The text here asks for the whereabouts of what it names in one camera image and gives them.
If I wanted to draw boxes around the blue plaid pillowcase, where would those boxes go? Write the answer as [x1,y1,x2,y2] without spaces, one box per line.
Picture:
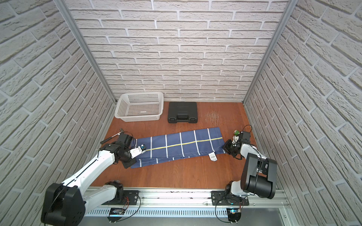
[131,127,225,169]

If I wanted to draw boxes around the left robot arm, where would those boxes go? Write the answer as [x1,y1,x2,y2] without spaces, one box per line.
[41,132,146,226]

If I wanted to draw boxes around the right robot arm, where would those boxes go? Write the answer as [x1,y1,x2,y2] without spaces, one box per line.
[222,139,278,199]

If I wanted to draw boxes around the steel claw hammer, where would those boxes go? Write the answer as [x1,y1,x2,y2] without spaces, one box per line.
[100,129,124,145]

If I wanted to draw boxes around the white care label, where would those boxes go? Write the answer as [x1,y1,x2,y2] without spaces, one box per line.
[208,152,218,162]

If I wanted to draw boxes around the white plastic basket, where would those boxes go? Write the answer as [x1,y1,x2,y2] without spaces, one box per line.
[115,92,164,122]

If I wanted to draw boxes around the black plastic tool case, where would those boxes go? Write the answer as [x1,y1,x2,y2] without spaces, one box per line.
[167,102,198,123]

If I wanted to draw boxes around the right controller box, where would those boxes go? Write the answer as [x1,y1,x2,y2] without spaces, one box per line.
[226,208,241,224]

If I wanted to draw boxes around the controller box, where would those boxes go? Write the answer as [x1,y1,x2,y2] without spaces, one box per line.
[226,208,241,224]
[107,208,125,223]

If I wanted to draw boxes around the left controller box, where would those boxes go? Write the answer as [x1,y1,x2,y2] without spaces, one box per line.
[107,208,125,223]

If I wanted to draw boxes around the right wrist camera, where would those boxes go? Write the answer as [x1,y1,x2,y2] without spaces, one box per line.
[232,131,251,144]

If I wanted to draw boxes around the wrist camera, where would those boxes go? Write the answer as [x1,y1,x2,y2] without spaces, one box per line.
[232,131,251,144]
[129,144,146,159]

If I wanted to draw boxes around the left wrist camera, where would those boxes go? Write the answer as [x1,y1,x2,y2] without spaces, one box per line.
[129,144,146,159]

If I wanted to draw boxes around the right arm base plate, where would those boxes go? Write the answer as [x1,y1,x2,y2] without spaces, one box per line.
[211,190,249,206]

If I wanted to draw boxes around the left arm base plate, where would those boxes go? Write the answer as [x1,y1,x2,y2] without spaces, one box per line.
[103,190,140,205]

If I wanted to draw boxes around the aluminium mounting rail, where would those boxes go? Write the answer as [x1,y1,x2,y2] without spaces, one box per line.
[59,187,291,209]

